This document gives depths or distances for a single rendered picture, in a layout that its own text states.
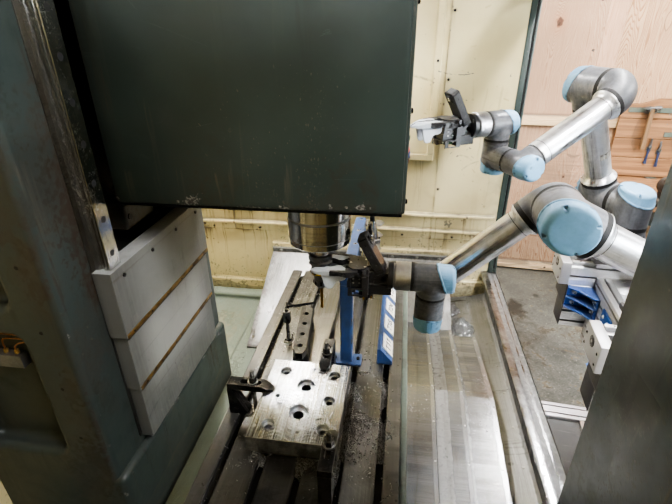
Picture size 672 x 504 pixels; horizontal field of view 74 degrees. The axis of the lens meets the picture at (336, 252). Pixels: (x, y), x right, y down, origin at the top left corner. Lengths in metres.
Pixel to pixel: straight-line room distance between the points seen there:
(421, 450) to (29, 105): 1.30
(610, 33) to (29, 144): 3.47
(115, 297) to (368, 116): 0.68
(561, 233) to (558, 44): 2.76
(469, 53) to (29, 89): 1.55
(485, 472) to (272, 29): 1.30
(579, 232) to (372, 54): 0.56
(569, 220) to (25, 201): 1.05
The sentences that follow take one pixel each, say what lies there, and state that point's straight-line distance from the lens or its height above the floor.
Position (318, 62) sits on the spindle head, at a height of 1.83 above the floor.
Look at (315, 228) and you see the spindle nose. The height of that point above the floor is 1.48.
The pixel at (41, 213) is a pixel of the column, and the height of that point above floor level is 1.59.
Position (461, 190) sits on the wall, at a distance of 2.14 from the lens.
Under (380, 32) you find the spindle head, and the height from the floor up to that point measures 1.88.
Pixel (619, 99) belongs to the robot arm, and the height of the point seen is 1.70.
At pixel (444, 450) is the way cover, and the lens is 1.53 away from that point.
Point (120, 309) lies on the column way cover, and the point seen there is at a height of 1.32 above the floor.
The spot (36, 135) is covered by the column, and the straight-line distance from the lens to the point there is 1.01.
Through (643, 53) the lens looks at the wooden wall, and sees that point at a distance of 3.87.
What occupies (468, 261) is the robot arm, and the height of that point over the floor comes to 1.33.
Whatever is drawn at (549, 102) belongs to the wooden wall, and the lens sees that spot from 3.76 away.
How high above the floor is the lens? 1.90
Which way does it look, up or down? 27 degrees down
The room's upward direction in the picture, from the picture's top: 1 degrees counter-clockwise
